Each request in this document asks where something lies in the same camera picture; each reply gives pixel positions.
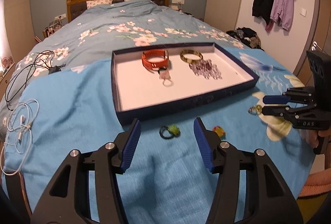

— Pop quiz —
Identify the wooden bed footboard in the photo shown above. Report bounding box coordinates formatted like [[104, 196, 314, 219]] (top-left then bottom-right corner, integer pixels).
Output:
[[5, 170, 33, 217]]

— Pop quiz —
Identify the bright blue flower blanket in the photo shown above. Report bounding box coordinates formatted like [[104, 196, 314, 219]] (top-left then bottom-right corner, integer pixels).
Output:
[[1, 46, 317, 224]]

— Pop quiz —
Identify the white earphone cable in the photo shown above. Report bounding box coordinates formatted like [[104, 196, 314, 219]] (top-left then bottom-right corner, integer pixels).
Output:
[[0, 99, 40, 175]]

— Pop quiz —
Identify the pink desk fan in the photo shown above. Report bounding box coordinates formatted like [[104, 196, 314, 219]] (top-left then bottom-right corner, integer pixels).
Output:
[[0, 56, 13, 69]]

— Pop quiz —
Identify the dark red bead bracelet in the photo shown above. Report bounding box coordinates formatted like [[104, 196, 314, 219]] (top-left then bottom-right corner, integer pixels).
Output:
[[193, 62, 211, 72]]

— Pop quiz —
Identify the amber bangle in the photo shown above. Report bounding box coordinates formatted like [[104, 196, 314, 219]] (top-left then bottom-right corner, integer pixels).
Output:
[[180, 50, 203, 62]]

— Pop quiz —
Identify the beige door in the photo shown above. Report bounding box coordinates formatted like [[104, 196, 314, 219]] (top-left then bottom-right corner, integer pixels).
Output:
[[293, 0, 331, 85]]

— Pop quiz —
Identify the small gold ring trinket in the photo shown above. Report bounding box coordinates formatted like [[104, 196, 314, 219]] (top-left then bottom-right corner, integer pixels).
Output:
[[248, 104, 263, 115]]

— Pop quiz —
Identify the pink fleece clothing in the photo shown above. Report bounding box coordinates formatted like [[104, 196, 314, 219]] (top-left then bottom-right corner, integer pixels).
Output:
[[301, 170, 331, 197]]

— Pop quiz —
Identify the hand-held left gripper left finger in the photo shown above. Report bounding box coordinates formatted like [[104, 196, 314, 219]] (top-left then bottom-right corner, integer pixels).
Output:
[[30, 118, 142, 224]]

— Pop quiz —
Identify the pink charm key ring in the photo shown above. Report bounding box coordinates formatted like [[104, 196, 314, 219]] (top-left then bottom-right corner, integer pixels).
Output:
[[158, 69, 172, 86]]

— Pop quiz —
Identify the dark blue shallow box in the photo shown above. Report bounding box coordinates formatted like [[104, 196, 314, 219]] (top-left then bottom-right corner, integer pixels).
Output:
[[111, 42, 260, 126]]

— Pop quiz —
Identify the yellow and red hair tie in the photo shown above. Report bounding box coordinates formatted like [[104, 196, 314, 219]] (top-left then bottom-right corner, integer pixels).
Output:
[[212, 125, 227, 139]]

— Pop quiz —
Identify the cluttered bedside table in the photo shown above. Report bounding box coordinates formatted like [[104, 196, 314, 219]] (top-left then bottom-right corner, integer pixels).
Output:
[[35, 20, 64, 42]]

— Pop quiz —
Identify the green and black hair tie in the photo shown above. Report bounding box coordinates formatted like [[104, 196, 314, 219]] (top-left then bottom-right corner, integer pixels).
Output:
[[159, 124, 181, 140]]

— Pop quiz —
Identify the light purple bead bracelet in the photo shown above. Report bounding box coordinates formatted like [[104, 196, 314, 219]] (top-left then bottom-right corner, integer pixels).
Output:
[[189, 59, 223, 80]]

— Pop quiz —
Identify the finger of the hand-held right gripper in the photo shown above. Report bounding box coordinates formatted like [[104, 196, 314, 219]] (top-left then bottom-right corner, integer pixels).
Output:
[[261, 104, 317, 120], [263, 86, 316, 106]]

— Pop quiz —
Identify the blue floral duvet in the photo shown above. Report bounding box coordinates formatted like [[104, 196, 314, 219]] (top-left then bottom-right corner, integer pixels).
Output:
[[0, 0, 246, 134]]

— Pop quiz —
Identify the orange watch band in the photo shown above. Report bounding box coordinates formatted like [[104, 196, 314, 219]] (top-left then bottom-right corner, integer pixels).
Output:
[[142, 49, 172, 72]]

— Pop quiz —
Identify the pile of dark clothes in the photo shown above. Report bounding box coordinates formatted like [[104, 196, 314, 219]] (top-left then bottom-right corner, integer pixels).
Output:
[[226, 28, 265, 52]]

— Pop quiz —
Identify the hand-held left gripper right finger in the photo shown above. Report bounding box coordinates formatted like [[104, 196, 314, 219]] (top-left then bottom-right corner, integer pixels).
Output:
[[193, 117, 303, 224]]

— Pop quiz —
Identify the lilac jacket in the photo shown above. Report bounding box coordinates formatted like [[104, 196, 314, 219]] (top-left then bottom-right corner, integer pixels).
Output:
[[270, 0, 296, 31]]

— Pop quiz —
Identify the black cable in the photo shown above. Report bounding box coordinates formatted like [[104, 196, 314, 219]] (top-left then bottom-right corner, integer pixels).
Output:
[[5, 50, 56, 111]]

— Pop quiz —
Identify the person's right hand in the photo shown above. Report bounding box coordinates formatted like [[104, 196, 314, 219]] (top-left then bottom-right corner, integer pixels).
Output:
[[301, 129, 320, 149]]

